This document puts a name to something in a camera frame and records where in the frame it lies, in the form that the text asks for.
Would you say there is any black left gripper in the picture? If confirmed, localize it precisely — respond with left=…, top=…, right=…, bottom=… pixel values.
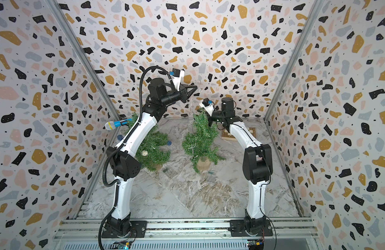
left=161, top=85, right=199, bottom=108

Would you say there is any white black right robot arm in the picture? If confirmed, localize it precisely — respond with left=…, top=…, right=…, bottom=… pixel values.
left=200, top=97, right=273, bottom=235

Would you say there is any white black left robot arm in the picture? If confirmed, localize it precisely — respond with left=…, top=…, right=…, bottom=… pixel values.
left=98, top=78, right=197, bottom=238

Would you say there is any green right christmas tree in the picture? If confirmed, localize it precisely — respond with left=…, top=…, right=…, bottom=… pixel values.
left=182, top=112, right=226, bottom=174

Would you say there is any green christmas tree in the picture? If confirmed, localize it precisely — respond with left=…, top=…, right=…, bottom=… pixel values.
left=182, top=112, right=226, bottom=174
left=135, top=126, right=171, bottom=171

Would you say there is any green left christmas tree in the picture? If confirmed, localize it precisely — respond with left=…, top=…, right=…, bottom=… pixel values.
left=135, top=126, right=171, bottom=171

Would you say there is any wooden chess board box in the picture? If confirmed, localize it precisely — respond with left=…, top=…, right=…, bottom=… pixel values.
left=221, top=127, right=256, bottom=141

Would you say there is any clear battery box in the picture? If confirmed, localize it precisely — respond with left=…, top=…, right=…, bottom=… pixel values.
left=206, top=170, right=217, bottom=185

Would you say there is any blue toy microphone on stand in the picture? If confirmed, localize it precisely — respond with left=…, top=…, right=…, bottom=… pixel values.
left=105, top=118, right=132, bottom=131

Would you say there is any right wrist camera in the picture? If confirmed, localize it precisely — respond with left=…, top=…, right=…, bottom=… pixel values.
left=199, top=98, right=215, bottom=116

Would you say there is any metal right corner post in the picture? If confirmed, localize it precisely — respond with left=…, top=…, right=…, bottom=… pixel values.
left=264, top=0, right=324, bottom=122

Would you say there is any metal corner post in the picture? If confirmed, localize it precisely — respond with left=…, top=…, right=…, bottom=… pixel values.
left=264, top=0, right=324, bottom=122
left=46, top=1, right=120, bottom=120

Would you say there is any black corrugated cable conduit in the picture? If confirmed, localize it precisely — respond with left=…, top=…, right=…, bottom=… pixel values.
left=98, top=65, right=174, bottom=250

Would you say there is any metal left corner post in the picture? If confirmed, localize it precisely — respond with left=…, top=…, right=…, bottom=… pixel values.
left=46, top=1, right=120, bottom=120

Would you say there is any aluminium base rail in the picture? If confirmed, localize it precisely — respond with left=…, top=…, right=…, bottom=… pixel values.
left=52, top=217, right=323, bottom=250

